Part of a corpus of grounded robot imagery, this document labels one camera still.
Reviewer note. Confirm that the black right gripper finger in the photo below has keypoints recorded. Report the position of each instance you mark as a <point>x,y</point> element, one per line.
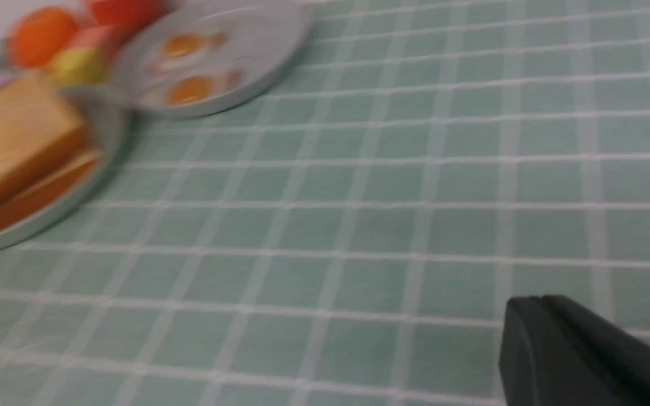
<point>556,352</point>

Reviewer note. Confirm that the toast slice top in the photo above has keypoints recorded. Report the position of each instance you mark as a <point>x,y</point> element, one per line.
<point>39,130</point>

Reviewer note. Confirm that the toast slice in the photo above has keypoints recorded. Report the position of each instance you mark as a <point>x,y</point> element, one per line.
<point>39,130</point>
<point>48,189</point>

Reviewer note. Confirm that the green checkered tablecloth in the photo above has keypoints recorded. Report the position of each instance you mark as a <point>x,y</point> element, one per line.
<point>352,237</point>

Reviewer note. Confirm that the fried egg bottom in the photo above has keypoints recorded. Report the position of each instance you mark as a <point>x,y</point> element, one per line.
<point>198,87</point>

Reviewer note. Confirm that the fried egg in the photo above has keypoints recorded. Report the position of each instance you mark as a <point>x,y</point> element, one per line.
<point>198,87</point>
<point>183,50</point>

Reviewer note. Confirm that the grey plate with eggs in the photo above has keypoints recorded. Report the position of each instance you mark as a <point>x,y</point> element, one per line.
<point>265,37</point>

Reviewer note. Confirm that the fried egg middle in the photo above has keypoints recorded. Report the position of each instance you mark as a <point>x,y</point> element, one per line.
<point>183,50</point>

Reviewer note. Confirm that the light green plate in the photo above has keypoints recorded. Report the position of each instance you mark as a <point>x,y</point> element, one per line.
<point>109,119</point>

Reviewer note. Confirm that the red tomato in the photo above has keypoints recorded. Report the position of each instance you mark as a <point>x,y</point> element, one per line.
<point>126,14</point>

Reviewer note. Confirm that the yellow and pink block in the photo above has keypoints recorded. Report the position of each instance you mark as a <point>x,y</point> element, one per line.
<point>87,58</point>

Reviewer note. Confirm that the toast slice bottom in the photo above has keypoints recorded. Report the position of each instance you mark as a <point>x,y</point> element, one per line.
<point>48,189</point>

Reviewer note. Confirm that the orange fruit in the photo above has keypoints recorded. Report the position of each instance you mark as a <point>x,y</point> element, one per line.
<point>34,39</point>

